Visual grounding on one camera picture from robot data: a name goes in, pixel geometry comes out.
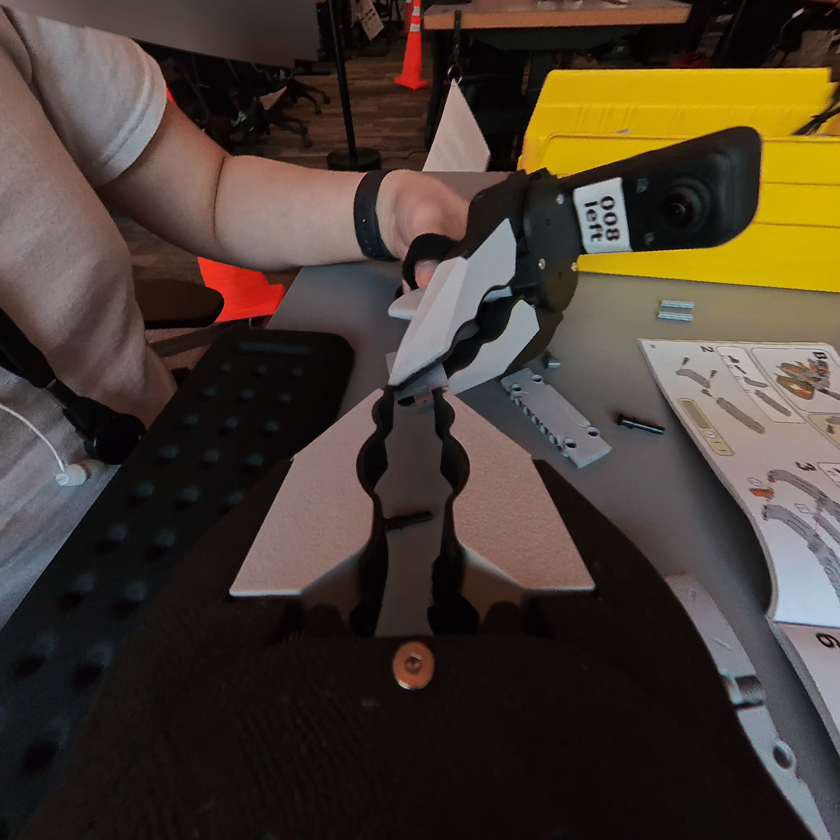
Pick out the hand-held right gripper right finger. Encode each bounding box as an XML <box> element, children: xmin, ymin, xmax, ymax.
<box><xmin>428</xmin><ymin>392</ymin><xmax>597</xmax><ymax>635</ymax></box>

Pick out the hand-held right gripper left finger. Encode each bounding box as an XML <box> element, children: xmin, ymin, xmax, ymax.
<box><xmin>230</xmin><ymin>387</ymin><xmax>396</xmax><ymax>635</ymax></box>

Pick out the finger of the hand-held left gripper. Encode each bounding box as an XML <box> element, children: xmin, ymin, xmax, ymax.
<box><xmin>387</xmin><ymin>218</ymin><xmax>519</xmax><ymax>388</ymax></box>
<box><xmin>427</xmin><ymin>298</ymin><xmax>542</xmax><ymax>396</ymax></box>

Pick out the grey toy building panel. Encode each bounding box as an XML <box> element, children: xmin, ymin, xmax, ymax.
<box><xmin>502</xmin><ymin>367</ymin><xmax>613</xmax><ymax>469</ymax></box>
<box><xmin>386</xmin><ymin>351</ymin><xmax>454</xmax><ymax>416</ymax></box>

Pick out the person's left forearm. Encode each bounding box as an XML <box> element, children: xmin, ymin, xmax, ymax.
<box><xmin>217</xmin><ymin>154</ymin><xmax>368</xmax><ymax>270</ymax></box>

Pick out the grey desk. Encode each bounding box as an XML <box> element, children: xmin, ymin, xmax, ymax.
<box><xmin>266</xmin><ymin>171</ymin><xmax>840</xmax><ymax>840</ymax></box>

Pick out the person's left hand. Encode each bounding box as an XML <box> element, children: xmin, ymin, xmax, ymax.
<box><xmin>377</xmin><ymin>168</ymin><xmax>473</xmax><ymax>293</ymax></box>

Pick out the black wristband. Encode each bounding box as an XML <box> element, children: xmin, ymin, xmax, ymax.
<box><xmin>353</xmin><ymin>169</ymin><xmax>401</xmax><ymax>263</ymax></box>

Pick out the hanging white paper sheet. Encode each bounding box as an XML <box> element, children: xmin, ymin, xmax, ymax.
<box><xmin>422</xmin><ymin>79</ymin><xmax>493</xmax><ymax>173</ymax></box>

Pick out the black perforated wrist rest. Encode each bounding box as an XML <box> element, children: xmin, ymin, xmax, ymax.
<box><xmin>0</xmin><ymin>328</ymin><xmax>355</xmax><ymax>834</ymax></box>

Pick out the black pole stand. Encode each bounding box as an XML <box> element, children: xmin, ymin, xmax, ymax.
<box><xmin>325</xmin><ymin>0</ymin><xmax>382</xmax><ymax>172</ymax></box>

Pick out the wooden background table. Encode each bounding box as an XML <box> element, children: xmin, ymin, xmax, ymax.
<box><xmin>423</xmin><ymin>0</ymin><xmax>693</xmax><ymax>32</ymax></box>

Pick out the light grey plate with bolt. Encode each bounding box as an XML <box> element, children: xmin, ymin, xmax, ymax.
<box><xmin>663</xmin><ymin>574</ymin><xmax>829</xmax><ymax>840</ymax></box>

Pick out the orange traffic cone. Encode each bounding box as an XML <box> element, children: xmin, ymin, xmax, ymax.
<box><xmin>197</xmin><ymin>256</ymin><xmax>286</xmax><ymax>324</ymax></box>
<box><xmin>394</xmin><ymin>0</ymin><xmax>429</xmax><ymax>91</ymax></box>

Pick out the white instruction booklet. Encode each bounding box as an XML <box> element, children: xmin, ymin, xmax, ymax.
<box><xmin>638</xmin><ymin>338</ymin><xmax>840</xmax><ymax>756</ymax></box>

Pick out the yellow storage bin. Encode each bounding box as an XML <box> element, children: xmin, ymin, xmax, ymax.
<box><xmin>517</xmin><ymin>67</ymin><xmax>840</xmax><ymax>293</ymax></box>

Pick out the black office chair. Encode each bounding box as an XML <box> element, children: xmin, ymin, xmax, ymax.
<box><xmin>226</xmin><ymin>62</ymin><xmax>332</xmax><ymax>151</ymax></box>

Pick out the black shoulder strap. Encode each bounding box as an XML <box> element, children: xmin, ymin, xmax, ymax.
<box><xmin>0</xmin><ymin>308</ymin><xmax>147</xmax><ymax>466</ymax></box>

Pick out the white cable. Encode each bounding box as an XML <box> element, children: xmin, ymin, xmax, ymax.
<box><xmin>0</xmin><ymin>400</ymin><xmax>93</xmax><ymax>488</ymax></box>

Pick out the black cable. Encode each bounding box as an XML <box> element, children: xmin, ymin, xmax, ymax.
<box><xmin>791</xmin><ymin>85</ymin><xmax>840</xmax><ymax>137</ymax></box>

